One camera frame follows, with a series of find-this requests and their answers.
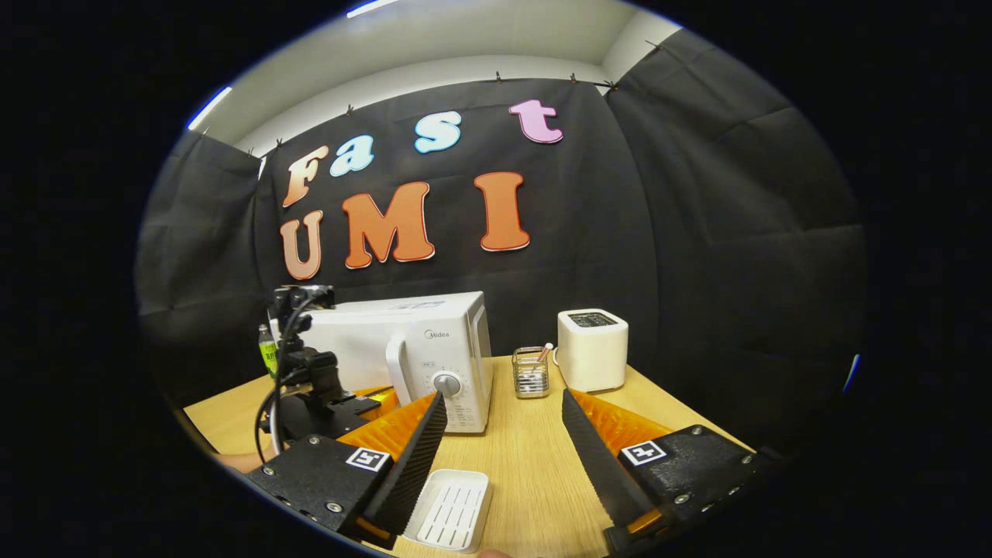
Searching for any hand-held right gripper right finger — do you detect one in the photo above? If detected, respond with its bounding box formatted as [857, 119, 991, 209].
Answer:
[561, 387, 770, 553]

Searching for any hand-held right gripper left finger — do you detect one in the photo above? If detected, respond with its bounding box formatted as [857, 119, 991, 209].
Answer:
[244, 391, 450, 545]

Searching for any white microwave oven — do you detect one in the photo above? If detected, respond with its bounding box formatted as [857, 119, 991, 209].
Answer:
[267, 291, 494, 434]

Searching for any green plastic bottle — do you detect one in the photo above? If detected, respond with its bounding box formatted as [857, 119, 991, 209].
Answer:
[258, 324, 279, 381]

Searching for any white slatted tray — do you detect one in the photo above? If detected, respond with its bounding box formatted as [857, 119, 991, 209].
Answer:
[403, 469, 491, 553]

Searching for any white toaster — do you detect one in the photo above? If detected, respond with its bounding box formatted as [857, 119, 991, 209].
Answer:
[556, 308, 629, 393]

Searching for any ceiling light panel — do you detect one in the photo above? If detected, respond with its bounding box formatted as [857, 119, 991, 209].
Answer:
[188, 85, 233, 131]

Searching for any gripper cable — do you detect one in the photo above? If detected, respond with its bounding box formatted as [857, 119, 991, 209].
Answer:
[254, 291, 319, 458]

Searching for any wire mesh utensil holder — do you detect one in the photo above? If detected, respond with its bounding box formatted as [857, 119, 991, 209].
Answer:
[512, 346, 550, 399]

